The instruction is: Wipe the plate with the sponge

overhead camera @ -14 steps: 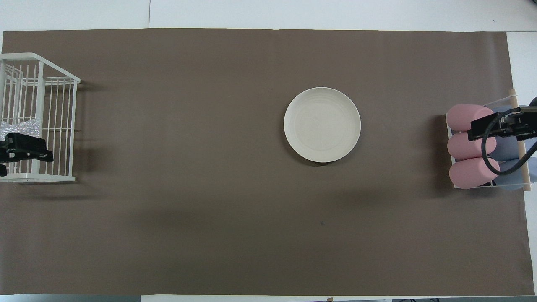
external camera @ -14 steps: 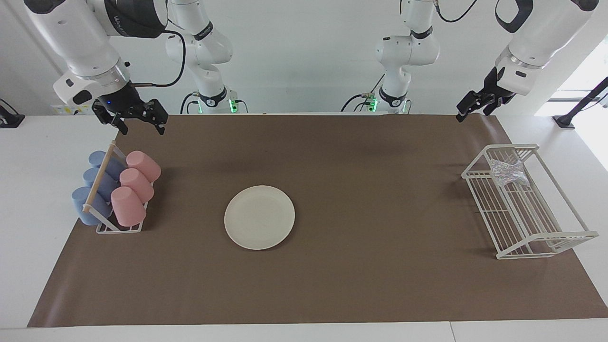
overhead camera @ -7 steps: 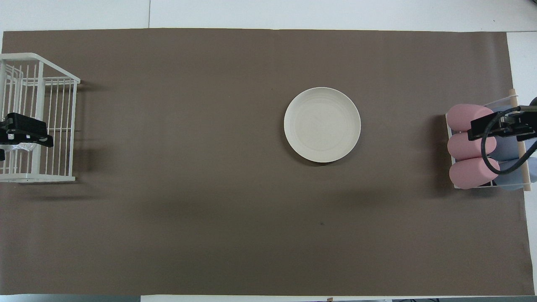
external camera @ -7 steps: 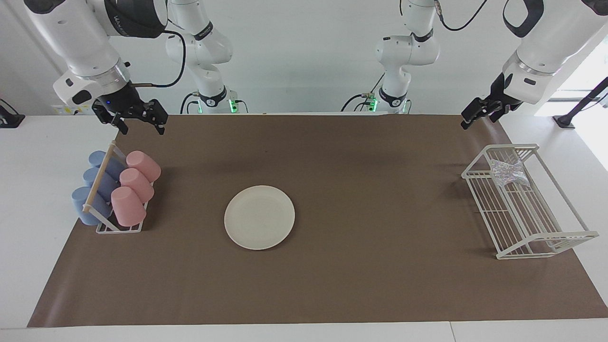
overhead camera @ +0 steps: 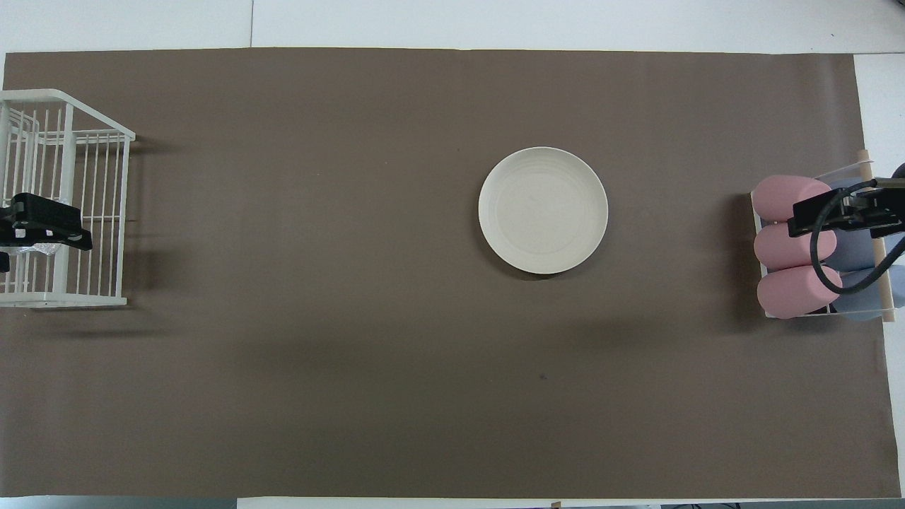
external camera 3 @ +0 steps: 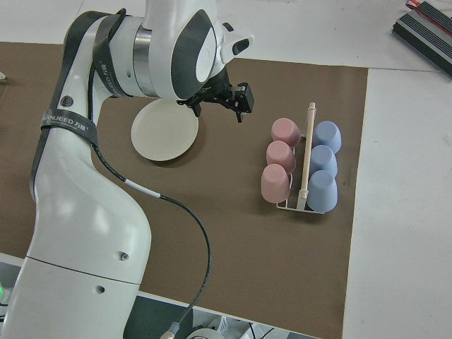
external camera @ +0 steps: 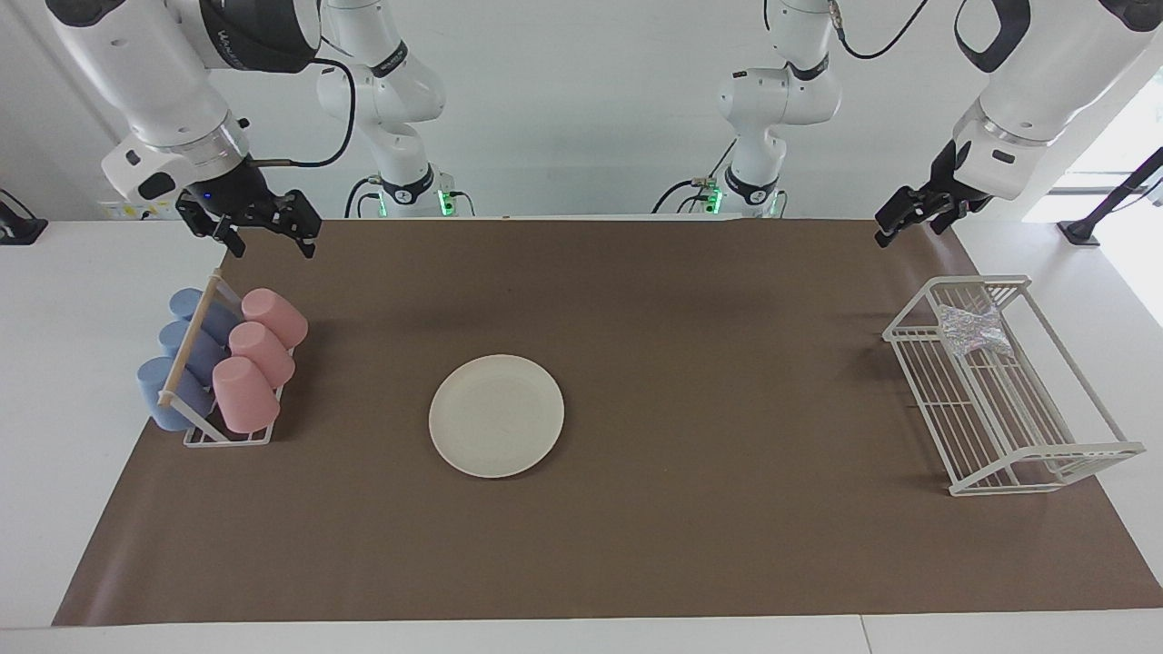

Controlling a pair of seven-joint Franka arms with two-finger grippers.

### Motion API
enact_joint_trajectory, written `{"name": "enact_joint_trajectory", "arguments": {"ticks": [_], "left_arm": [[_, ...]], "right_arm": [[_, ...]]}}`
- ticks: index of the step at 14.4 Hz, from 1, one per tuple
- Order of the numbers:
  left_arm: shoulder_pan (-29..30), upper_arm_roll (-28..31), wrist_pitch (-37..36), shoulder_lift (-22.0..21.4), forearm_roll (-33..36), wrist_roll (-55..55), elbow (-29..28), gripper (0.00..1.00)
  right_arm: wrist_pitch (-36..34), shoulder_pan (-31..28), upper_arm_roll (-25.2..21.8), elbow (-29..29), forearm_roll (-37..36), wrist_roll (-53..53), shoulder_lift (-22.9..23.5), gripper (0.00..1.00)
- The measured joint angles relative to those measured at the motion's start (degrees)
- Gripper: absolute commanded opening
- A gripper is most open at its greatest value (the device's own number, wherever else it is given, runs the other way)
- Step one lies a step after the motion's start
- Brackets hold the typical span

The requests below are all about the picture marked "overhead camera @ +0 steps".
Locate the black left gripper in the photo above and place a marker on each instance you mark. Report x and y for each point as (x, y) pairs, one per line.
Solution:
(4, 223)

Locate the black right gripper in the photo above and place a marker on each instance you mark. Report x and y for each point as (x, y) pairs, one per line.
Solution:
(880, 211)

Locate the silver mesh scrubber sponge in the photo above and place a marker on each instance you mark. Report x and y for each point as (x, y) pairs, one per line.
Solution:
(39, 248)

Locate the cream round plate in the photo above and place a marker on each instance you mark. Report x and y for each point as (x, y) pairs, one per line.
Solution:
(543, 210)

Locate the pink cup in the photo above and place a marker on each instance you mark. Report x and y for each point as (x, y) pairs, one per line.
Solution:
(788, 293)
(781, 247)
(774, 196)

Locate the blue cup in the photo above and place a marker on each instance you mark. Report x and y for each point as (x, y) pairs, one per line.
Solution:
(855, 251)
(834, 183)
(862, 309)

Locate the white cup rack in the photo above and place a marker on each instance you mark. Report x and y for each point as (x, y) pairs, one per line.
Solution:
(759, 268)

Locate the brown table mat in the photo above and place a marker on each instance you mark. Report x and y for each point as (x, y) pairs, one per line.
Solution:
(353, 283)

